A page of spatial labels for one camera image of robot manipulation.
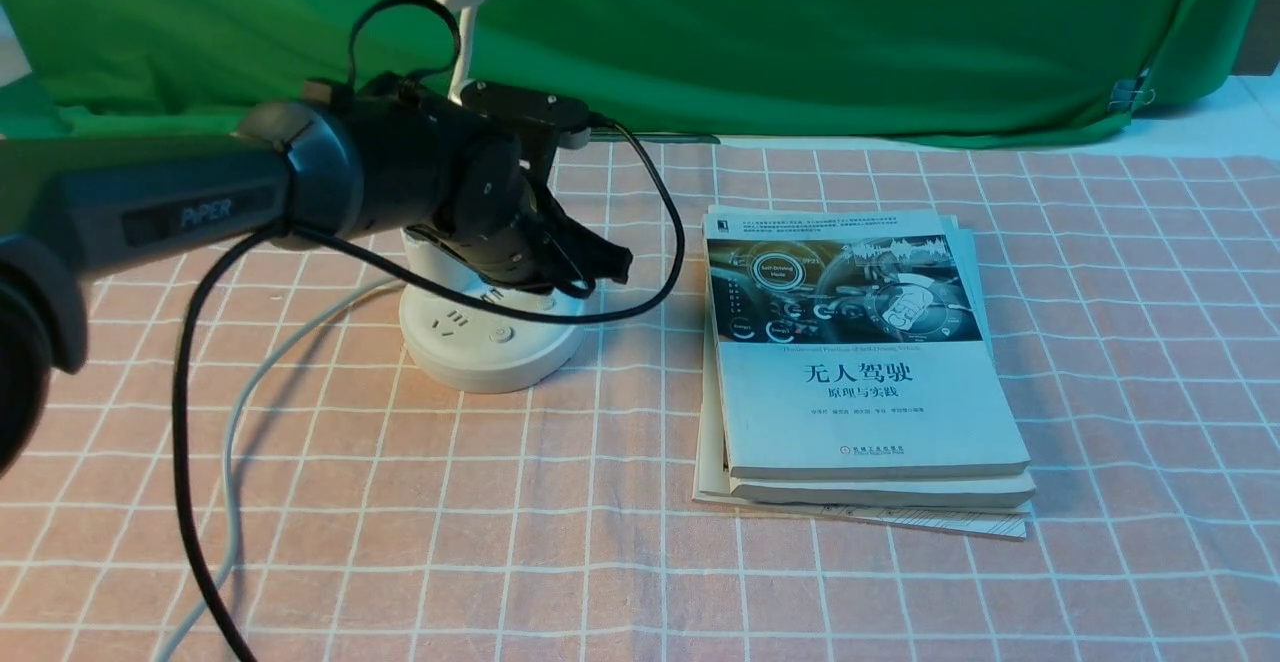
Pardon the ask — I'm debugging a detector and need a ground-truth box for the white desk lamp with sockets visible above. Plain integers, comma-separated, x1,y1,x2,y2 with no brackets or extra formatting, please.
399,0,585,394

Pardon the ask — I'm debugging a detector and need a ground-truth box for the top book with car cover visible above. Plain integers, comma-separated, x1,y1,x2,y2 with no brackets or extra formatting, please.
703,207,1030,481

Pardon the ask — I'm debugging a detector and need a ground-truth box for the metal binder clip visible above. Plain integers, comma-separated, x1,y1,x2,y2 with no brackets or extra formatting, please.
1106,68,1156,114

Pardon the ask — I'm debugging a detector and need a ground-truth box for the grey lamp power cable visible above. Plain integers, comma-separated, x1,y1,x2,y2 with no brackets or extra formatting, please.
150,277,404,662

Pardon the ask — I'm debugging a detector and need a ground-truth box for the bottom thin booklet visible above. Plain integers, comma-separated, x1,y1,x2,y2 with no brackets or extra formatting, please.
691,228,1029,540

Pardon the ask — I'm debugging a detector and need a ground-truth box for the pink checked tablecloth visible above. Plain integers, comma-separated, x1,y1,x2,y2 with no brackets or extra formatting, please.
0,134,1280,662

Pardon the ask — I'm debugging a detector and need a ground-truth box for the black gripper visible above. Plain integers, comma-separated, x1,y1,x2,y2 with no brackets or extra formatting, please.
431,133,634,300

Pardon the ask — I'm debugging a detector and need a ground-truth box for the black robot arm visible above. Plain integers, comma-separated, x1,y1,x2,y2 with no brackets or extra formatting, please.
1,73,632,467

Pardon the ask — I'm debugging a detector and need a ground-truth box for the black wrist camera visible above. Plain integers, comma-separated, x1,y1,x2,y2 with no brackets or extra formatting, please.
460,79,593,183

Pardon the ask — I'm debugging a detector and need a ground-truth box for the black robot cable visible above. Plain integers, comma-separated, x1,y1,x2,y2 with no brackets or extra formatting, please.
172,0,687,662

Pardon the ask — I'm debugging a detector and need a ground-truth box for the green backdrop cloth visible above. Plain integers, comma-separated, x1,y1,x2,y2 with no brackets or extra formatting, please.
3,0,1256,150

